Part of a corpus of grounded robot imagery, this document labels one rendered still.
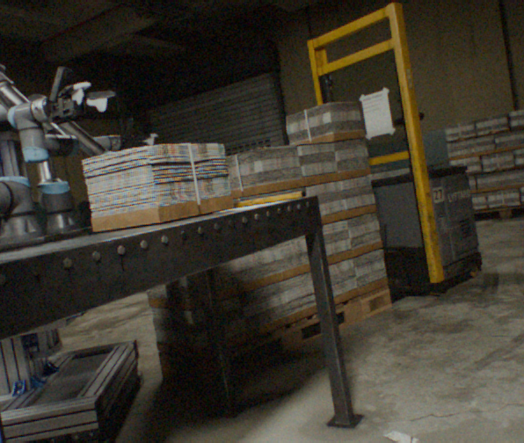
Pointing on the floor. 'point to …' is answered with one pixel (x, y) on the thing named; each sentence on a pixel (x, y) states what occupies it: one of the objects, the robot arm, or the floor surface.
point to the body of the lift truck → (450, 241)
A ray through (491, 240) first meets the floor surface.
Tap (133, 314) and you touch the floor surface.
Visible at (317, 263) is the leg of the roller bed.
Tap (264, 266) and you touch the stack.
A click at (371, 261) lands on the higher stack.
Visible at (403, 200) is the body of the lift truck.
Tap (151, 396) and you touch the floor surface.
